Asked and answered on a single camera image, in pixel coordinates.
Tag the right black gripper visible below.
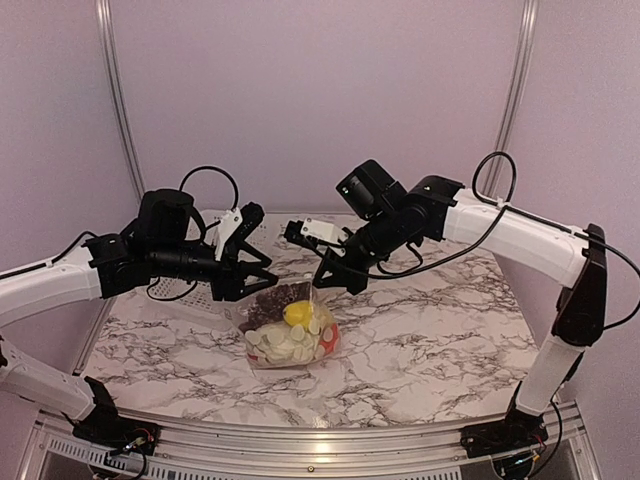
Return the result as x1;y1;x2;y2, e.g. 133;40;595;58
312;208;406;295

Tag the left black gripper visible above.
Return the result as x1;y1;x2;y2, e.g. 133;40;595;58
149;240;278;301

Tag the dark red grape bunch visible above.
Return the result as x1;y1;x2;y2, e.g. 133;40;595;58
239;282;311;333

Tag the yellow banana piece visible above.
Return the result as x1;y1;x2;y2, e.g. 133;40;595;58
283;300;313;329

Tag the clear zip top bag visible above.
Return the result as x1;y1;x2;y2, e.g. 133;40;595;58
229;277;341;369

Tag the white cauliflower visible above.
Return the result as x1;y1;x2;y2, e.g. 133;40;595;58
244;301;338;369

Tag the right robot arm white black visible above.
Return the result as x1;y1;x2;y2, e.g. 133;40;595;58
302;172;608;448

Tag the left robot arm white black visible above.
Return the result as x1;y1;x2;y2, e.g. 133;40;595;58
1;234;278;445

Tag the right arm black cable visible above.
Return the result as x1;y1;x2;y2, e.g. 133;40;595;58
367;151;640;331

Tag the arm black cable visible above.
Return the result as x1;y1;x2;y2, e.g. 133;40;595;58
367;151;640;331
49;165;240;301

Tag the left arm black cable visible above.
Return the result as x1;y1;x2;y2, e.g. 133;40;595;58
49;165;240;301

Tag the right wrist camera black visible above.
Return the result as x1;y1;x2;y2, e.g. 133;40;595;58
336;159;407;221

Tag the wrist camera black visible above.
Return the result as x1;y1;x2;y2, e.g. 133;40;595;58
133;189;194;247
336;159;407;221

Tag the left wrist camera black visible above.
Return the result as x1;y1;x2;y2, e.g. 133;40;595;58
133;189;194;247

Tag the right aluminium frame post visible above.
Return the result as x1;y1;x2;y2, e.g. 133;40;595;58
487;0;540;199

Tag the aluminium frame post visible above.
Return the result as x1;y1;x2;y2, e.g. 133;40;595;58
487;0;540;199
95;0;145;201

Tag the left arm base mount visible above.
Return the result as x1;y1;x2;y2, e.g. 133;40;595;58
70;404;160;456

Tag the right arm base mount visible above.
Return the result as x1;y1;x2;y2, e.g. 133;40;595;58
460;405;548;458

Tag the left aluminium frame post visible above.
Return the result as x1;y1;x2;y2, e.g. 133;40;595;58
95;0;145;201

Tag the front aluminium rail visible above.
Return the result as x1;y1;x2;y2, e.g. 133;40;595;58
15;403;602;479

